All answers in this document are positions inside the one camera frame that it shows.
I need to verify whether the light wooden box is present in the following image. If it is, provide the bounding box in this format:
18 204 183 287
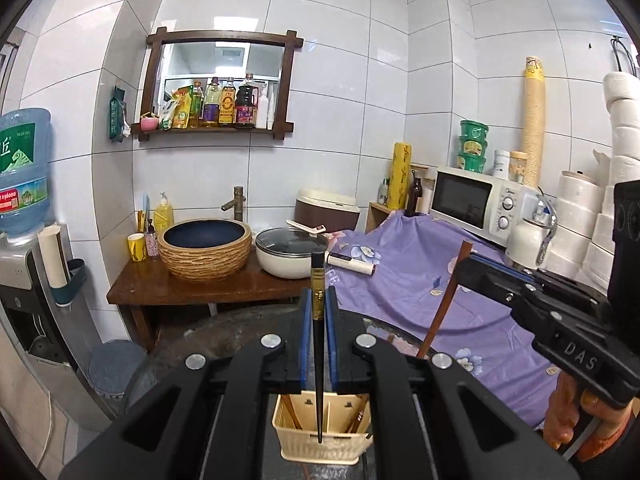
365 201 401 235

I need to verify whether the dark wooden washstand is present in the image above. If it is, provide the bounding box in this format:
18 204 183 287
106 260 341 351

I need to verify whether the grey water dispenser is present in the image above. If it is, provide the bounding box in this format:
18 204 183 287
0 235 76 366

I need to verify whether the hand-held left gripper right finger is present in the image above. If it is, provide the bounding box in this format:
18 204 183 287
324 285 581 480

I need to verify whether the yellow wrap roll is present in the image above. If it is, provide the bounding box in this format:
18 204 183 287
389 141 412 210

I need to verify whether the dark soy sauce bottle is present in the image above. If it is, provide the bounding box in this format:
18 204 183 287
235 73 258 129

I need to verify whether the yellow soap pump bottle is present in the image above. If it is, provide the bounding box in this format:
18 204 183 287
154 191 175 233

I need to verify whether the stack of toilet paper rolls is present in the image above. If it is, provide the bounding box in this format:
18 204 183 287
542 71 640 291

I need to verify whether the black chopstick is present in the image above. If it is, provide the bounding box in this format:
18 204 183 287
310 251 327 445

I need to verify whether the white paper cup sleeve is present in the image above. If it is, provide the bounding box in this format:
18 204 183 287
39 225 71 291

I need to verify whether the purple label bottle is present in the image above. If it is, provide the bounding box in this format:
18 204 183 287
202 77 222 128

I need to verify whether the purple floral cloth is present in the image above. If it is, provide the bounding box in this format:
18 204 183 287
320 210 611 431

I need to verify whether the white lint roller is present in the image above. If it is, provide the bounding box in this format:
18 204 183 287
325 252 376 277

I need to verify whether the grey trash can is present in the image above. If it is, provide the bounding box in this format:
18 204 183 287
89 340 148 401

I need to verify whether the jar with yellow lid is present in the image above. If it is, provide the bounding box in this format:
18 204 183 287
509 151 528 184

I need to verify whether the yellow green packet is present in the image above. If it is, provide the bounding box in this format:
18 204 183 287
159 89 193 130

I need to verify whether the white electric kettle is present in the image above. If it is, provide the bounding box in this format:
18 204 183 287
505 187 558 268

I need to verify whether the cream plastic utensil basket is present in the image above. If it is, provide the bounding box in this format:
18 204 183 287
271 392 373 465

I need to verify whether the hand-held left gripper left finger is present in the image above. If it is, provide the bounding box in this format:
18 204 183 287
59 287 316 480

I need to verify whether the person's right hand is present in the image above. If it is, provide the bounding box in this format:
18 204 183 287
544 374 640 463

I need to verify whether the bronze faucet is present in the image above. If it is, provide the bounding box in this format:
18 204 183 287
221 186 247 222

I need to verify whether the white pot with glass lid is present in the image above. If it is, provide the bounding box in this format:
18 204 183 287
255 226 330 280

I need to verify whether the dark glass bottle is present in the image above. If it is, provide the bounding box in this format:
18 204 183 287
406 170 425 217

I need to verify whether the brown white rice cooker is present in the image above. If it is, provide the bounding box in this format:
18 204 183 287
294 187 362 233

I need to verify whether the woven pattern wash basin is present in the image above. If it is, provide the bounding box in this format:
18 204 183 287
157 218 252 281

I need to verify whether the wooden framed mirror shelf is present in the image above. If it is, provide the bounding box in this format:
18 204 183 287
131 26 304 142

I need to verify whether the white microwave oven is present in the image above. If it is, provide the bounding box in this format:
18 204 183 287
430 166 526 247

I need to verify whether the green hanging packet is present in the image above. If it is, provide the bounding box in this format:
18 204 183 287
108 86 132 142

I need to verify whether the stack of paper cups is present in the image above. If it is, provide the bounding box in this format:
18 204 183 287
520 56 547 188

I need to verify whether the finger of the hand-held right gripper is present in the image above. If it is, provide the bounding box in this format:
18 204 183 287
471 252 552 287
456 257 540 312

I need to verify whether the blue water jug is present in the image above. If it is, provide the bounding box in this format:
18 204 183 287
0 107 53 241

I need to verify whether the yellow oil bottle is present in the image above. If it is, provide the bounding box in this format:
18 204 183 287
189 80 205 129

